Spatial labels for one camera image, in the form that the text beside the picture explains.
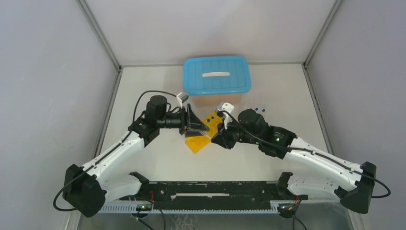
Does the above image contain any yellow test tube rack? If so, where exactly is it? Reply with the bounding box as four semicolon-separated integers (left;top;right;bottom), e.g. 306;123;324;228
185;111;222;154

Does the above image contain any blue plastic box lid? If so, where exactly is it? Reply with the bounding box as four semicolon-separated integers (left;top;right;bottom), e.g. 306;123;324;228
182;56;251;96

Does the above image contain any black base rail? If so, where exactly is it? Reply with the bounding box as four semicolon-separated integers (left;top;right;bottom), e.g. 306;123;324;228
122;172;308;212

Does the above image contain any pink plastic storage box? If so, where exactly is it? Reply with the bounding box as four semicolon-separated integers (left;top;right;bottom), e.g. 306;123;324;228
192;94;243;108

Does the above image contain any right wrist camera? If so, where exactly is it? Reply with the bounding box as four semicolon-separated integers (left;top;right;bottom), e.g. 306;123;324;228
216;102;235;129

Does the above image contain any right black cable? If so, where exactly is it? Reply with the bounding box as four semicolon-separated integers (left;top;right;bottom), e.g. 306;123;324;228
219;110;391;199

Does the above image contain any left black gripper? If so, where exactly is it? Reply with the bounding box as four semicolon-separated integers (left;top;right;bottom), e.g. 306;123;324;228
157;104;209;138

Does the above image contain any clear plastic well plate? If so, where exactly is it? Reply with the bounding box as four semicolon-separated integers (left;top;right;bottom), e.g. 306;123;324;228
240;102;268;118

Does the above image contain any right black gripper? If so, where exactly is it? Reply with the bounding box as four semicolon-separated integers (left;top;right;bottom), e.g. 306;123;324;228
211;116;260;150

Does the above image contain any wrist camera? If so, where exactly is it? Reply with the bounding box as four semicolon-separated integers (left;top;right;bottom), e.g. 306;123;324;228
216;102;235;129
176;92;189;108

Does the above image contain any black cable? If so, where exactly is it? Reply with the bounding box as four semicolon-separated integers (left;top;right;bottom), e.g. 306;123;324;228
52;90;179;212
219;110;391;199

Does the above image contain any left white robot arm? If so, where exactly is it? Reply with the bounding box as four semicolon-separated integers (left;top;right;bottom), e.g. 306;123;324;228
56;95;210;217

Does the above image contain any left black cable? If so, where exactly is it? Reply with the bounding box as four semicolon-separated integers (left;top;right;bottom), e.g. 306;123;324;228
52;90;179;212

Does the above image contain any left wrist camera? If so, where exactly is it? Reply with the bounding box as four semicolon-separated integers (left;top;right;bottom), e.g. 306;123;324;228
176;92;189;108

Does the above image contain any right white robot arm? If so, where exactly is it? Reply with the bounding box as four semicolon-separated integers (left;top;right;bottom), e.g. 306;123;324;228
211;109;377;214

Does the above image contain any blue-capped tube bundle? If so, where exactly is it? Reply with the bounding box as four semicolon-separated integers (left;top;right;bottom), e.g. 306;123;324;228
202;131;213;139

